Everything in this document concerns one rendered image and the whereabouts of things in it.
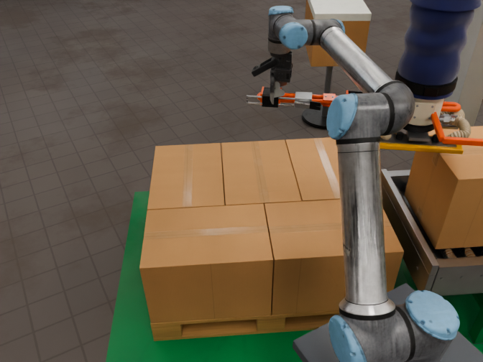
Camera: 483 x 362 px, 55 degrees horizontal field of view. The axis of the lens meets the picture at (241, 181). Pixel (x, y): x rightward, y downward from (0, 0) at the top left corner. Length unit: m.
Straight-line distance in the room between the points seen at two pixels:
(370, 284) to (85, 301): 1.87
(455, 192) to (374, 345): 0.97
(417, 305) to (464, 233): 0.95
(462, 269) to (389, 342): 0.96
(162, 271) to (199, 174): 0.70
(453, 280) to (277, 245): 0.78
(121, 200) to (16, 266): 0.80
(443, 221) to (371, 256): 0.97
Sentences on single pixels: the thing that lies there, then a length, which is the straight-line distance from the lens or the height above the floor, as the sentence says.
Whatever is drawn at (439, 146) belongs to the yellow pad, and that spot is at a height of 1.08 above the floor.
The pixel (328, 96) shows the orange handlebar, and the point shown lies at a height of 1.20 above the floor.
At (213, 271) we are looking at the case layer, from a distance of 2.16.
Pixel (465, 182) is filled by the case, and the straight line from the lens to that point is 2.11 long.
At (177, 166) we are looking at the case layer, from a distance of 2.71.
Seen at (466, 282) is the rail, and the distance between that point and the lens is 2.33.
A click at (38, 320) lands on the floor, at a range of 2.83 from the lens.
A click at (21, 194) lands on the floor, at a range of 3.72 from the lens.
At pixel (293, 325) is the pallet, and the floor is 0.02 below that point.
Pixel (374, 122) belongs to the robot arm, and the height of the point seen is 1.49.
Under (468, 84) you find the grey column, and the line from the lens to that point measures 3.31.
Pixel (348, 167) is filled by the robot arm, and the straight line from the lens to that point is 1.25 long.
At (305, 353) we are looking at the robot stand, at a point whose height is 0.75.
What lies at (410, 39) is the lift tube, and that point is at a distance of 1.87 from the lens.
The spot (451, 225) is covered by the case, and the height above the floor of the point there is 0.70.
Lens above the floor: 2.10
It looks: 37 degrees down
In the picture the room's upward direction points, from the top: 1 degrees counter-clockwise
